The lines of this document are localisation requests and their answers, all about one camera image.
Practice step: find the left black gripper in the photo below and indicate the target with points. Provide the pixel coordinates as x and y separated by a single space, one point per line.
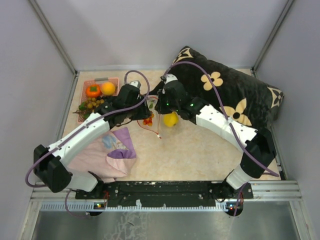
145 112

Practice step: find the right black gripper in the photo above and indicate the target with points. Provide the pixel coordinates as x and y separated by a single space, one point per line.
159 107

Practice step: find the clear zip bag orange zipper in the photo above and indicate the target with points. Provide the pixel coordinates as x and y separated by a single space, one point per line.
157 120

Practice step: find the yellow lemon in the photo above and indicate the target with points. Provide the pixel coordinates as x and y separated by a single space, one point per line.
170 119

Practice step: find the red cherry sprig green leaves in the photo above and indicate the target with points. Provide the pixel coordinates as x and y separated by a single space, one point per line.
149 121

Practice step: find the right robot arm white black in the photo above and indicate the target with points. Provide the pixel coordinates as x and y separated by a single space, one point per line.
257 146

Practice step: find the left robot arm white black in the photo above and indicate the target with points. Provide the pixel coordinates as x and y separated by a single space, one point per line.
51 163

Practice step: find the pink plastic basket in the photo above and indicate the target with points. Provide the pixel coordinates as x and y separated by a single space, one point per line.
83 97

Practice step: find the orange fruit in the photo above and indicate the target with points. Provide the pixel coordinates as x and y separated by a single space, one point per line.
108 88

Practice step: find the orange persimmon with green calyx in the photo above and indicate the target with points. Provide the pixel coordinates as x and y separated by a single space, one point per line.
93 91

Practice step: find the brown longan bunch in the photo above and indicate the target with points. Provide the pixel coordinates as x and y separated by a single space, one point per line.
90 105

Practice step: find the pink purple cloth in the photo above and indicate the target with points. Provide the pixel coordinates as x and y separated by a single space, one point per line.
110 156

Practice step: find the black pillow cream flowers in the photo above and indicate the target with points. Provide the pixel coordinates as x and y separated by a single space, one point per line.
244 98

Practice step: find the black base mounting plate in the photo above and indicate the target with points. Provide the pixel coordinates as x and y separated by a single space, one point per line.
165 193

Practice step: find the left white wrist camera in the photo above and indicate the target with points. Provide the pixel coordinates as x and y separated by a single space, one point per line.
135 83

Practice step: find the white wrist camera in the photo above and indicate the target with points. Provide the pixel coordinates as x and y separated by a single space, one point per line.
135 83
169 78

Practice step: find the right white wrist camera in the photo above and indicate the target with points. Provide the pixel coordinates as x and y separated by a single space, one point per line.
169 78

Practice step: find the white slotted cable duct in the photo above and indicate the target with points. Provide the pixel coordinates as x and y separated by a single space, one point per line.
93 207

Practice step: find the aluminium frame rail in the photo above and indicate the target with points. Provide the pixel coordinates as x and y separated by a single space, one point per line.
263 190

